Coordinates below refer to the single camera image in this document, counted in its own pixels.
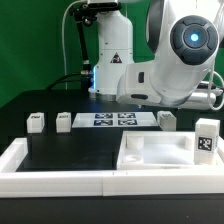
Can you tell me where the white cable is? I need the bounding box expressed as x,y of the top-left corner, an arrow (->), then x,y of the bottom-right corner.
61,0 -> 84,90

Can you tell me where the white u-shaped obstacle fence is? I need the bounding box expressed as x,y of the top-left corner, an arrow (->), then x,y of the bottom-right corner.
0,138 -> 224,198

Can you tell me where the black cable bundle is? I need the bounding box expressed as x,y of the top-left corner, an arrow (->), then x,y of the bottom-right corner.
45,73 -> 92,91

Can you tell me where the white square table top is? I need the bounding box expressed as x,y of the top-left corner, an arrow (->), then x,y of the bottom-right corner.
116,131 -> 224,170

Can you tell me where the white marker tag sheet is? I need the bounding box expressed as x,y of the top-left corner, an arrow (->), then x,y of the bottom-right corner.
72,112 -> 157,128

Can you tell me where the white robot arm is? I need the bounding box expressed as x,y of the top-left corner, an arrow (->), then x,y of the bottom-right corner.
87,0 -> 224,110

